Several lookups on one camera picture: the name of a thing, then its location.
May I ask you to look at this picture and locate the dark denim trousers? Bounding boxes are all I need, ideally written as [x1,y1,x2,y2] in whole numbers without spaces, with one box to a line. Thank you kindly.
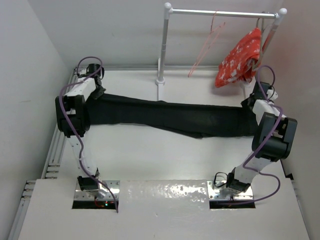
[86,93,258,139]

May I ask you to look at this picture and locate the pink wire hanger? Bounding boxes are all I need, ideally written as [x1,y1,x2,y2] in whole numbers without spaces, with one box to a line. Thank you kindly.
[187,13,226,78]

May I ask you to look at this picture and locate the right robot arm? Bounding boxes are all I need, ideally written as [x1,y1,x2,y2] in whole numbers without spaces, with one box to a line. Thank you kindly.
[225,81,298,194]

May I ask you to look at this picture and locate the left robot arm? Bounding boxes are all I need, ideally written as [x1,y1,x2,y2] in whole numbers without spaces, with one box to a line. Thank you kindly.
[55,63,108,199]

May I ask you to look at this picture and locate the grey hanger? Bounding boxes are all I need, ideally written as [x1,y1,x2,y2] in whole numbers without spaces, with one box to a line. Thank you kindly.
[251,18,272,72]

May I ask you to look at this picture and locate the red patterned garment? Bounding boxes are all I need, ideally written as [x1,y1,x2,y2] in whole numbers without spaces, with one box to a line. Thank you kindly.
[214,27,262,88]

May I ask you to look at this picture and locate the white clothes rack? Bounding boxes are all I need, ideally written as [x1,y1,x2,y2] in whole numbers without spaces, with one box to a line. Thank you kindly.
[154,2,288,111]

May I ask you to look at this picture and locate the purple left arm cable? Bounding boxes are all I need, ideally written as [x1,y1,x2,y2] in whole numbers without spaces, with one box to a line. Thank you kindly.
[59,56,119,213]

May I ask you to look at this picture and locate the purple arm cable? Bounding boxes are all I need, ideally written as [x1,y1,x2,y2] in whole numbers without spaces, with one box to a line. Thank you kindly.
[219,65,285,206]
[59,56,119,213]

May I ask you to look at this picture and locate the black right base cable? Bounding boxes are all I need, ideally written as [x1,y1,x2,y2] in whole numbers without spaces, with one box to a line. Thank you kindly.
[213,171,232,188]

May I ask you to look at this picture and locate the aluminium table edge rail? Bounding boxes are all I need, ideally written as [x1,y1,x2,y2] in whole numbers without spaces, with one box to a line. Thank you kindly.
[0,67,74,240]

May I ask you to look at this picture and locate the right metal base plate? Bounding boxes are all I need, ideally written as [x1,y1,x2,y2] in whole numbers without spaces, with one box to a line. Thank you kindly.
[207,180,254,202]

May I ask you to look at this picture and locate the metal base plate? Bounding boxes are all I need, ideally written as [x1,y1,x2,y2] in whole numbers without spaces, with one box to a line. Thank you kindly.
[207,180,254,202]
[73,180,120,201]

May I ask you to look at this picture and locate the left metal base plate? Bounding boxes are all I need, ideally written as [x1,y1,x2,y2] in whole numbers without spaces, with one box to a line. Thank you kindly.
[73,180,120,201]

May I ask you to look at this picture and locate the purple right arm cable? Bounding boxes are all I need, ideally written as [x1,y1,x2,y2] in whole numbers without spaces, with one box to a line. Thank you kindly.
[219,65,285,206]

